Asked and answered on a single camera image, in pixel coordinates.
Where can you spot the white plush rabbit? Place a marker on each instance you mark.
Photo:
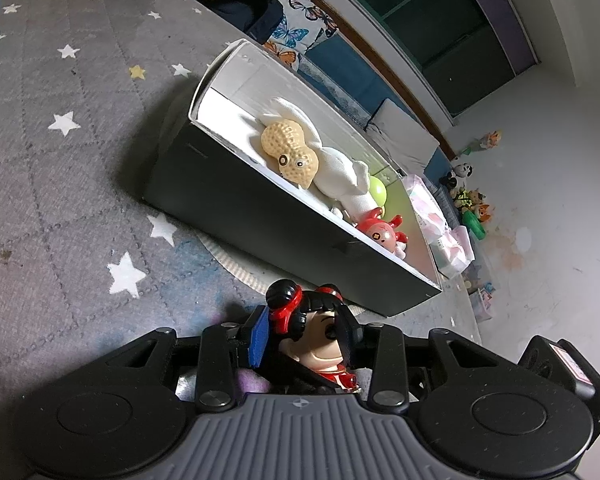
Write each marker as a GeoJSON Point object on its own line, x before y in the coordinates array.
{"type": "Point", "coordinates": [344, 181]}

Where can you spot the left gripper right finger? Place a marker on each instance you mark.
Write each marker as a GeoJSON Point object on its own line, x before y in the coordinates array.
{"type": "Point", "coordinates": [381, 349]}

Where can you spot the opened pink tissue pack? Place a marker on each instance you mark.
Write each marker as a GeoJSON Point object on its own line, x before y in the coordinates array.
{"type": "Point", "coordinates": [452, 252]}

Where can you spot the grey cushion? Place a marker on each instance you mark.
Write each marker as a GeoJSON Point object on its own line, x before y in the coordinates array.
{"type": "Point", "coordinates": [401, 138]}

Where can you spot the grey cardboard box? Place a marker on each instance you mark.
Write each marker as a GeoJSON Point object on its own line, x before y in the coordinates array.
{"type": "Point", "coordinates": [212, 173]}

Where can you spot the peanut shaped toy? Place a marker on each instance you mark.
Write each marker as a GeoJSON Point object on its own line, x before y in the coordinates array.
{"type": "Point", "coordinates": [284, 140]}

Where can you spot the green alien ball toy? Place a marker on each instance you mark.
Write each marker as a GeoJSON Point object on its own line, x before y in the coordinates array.
{"type": "Point", "coordinates": [378, 191]}

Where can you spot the boy figurine red outfit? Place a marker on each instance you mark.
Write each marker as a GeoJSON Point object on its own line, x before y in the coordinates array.
{"type": "Point", "coordinates": [303, 322]}

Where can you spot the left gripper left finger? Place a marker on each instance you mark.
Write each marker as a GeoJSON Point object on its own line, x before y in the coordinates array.
{"type": "Point", "coordinates": [225, 349]}

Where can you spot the pile of small toys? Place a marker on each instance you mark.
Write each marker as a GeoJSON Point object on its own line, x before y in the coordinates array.
{"type": "Point", "coordinates": [469, 203]}

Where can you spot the round woven coaster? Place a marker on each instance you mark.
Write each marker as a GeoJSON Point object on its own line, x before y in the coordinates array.
{"type": "Point", "coordinates": [230, 264]}

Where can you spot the dark blue backpack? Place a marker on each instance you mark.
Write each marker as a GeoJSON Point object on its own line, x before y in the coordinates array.
{"type": "Point", "coordinates": [257, 19]}

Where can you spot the red round toy figure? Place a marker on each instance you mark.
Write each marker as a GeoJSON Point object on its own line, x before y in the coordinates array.
{"type": "Point", "coordinates": [384, 233]}

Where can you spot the pink white tissue pack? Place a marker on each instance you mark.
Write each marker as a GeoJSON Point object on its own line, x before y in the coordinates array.
{"type": "Point", "coordinates": [429, 215]}

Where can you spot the butterfly print pillow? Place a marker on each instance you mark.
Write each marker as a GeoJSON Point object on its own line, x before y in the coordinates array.
{"type": "Point", "coordinates": [304, 26]}

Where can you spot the dark framed window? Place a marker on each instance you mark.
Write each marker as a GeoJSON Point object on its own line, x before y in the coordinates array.
{"type": "Point", "coordinates": [465, 49]}

